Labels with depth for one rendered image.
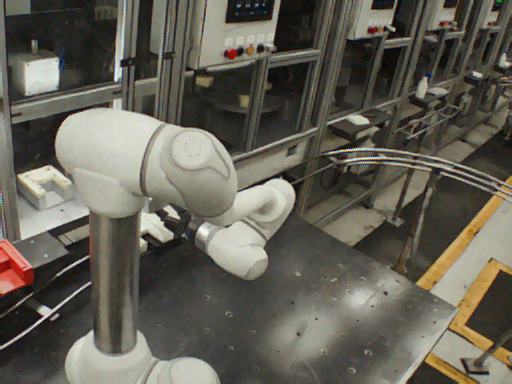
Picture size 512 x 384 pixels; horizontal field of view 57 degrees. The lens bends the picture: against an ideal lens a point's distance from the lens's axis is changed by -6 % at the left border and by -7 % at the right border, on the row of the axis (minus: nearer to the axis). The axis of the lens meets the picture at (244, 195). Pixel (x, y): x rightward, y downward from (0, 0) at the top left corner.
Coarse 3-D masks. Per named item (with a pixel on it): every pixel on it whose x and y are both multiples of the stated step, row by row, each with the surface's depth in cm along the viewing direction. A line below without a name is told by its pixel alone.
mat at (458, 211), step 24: (456, 168) 470; (480, 168) 481; (504, 168) 492; (456, 192) 424; (480, 192) 432; (408, 216) 375; (432, 216) 380; (456, 216) 386; (480, 216) 393; (360, 240) 336; (384, 240) 341; (432, 240) 350; (456, 240) 355; (384, 264) 316; (432, 264) 324
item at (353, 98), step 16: (400, 0) 272; (416, 0) 288; (400, 16) 281; (400, 32) 290; (416, 32) 309; (352, 48) 253; (368, 48) 267; (400, 48) 323; (352, 64) 261; (368, 64) 275; (384, 64) 335; (352, 80) 269; (368, 80) 284; (336, 96) 263; (352, 96) 277; (336, 112) 271
